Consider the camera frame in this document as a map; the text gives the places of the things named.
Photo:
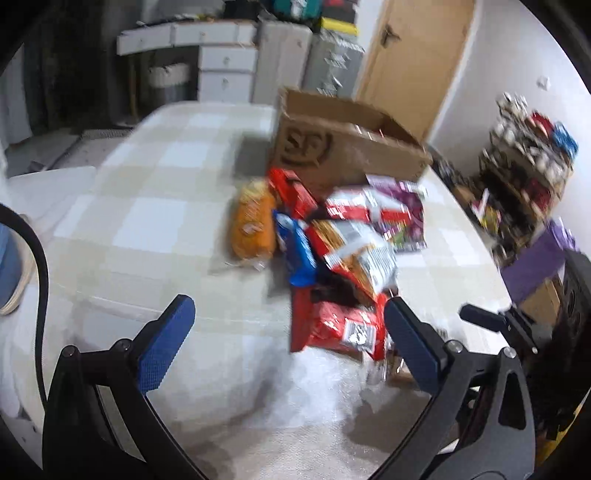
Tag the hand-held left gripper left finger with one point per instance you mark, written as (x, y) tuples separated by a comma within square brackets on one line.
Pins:
[(166, 341)]

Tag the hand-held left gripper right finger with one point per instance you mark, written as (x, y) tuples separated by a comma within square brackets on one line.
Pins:
[(411, 341)]

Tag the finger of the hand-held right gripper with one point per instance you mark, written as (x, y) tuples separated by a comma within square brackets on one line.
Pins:
[(482, 317)]

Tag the large red snack packet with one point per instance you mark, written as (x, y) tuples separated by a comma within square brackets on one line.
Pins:
[(332, 323)]

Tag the large orange red snack bag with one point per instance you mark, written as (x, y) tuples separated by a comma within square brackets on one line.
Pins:
[(360, 258)]

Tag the purple candy packet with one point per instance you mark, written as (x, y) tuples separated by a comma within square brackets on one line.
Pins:
[(406, 230)]

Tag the blue cookie packet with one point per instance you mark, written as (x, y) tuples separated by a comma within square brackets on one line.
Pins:
[(300, 258)]

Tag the red white snack packet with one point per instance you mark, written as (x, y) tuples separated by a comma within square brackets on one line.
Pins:
[(346, 205)]

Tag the brown cardboard box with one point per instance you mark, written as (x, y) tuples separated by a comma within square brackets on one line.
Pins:
[(323, 152)]

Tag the clear plastic snack packet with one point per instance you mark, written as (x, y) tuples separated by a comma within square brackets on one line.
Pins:
[(397, 369)]

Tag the purple cloth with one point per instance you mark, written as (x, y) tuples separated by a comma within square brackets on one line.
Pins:
[(535, 263)]

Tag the checked tablecloth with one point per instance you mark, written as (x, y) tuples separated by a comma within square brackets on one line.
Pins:
[(161, 207)]

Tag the orange snack packet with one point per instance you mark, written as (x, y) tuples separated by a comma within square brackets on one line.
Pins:
[(251, 221)]

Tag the cluttered storage rack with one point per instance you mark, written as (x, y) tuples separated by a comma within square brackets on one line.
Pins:
[(526, 175)]

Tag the blue beige object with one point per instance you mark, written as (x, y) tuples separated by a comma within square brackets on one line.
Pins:
[(9, 267)]

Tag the small red snack packet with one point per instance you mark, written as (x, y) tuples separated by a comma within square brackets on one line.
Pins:
[(291, 189)]

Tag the dark floor mat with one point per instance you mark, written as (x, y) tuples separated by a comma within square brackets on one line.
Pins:
[(87, 143)]

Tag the woven basket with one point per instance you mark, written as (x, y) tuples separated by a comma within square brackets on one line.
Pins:
[(168, 76)]

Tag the wooden door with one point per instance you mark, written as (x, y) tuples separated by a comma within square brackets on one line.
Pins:
[(415, 60)]

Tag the grey suitcase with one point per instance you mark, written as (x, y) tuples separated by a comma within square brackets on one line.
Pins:
[(332, 64)]

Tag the white drawer cabinet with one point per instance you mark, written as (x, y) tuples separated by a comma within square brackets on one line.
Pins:
[(226, 60)]

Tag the yellow black box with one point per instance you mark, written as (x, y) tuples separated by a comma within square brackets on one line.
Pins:
[(339, 25)]

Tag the teal box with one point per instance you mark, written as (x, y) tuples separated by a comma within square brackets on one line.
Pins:
[(295, 8)]

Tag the white wall socket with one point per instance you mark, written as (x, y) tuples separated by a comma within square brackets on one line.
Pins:
[(545, 83)]

